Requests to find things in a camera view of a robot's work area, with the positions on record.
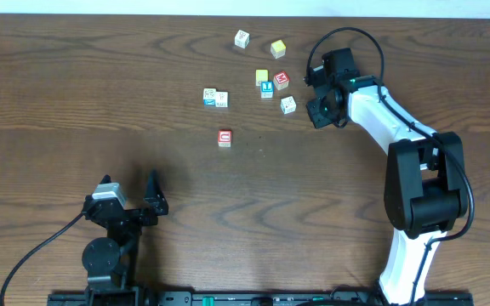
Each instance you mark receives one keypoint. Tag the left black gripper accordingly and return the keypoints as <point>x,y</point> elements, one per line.
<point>130,215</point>

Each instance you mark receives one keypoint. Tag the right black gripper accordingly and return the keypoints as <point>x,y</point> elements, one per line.
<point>319,121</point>

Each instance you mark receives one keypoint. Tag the white airplane block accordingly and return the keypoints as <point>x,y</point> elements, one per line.
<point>288,105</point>

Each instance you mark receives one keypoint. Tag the blue letter block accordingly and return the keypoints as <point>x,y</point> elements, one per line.
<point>266,90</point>

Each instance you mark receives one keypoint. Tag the red letter U block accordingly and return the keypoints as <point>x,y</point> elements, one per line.
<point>224,138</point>

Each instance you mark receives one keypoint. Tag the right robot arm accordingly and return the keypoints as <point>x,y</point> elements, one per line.
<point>425,192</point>

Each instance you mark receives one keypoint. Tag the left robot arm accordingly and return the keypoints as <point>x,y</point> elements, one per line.
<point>110,261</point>

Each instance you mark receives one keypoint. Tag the red letter M block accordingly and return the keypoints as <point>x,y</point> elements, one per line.
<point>281,80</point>

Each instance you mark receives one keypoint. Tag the yellow top block far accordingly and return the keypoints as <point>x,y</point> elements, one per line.
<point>278,49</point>

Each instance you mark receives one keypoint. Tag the yellow block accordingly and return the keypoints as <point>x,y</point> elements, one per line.
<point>261,75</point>
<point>278,49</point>

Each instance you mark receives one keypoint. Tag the white block top far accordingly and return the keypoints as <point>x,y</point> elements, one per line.
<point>242,39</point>

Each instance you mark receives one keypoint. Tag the plain hand sign block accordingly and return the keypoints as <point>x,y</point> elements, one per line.
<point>221,99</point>

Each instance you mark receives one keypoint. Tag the blue X side block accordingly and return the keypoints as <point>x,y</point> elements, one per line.
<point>209,96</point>

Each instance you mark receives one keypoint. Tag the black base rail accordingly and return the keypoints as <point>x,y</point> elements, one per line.
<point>176,298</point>

